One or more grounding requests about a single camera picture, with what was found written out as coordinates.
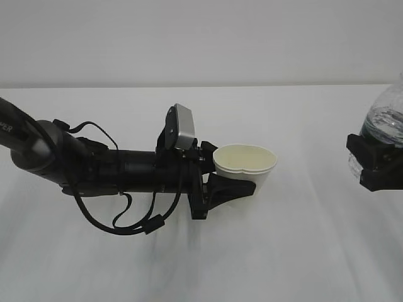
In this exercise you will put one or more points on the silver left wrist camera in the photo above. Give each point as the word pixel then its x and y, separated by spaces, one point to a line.
pixel 179 128

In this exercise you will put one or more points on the clear green-label water bottle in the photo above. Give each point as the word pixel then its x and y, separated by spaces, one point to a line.
pixel 382 126

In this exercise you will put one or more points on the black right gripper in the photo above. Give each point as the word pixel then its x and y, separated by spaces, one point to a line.
pixel 385 170

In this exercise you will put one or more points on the white paper cup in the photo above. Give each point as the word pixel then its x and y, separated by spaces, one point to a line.
pixel 247 163

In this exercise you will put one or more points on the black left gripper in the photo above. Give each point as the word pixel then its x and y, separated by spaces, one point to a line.
pixel 181 171

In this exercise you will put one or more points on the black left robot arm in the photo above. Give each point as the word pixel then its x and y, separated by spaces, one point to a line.
pixel 54 151

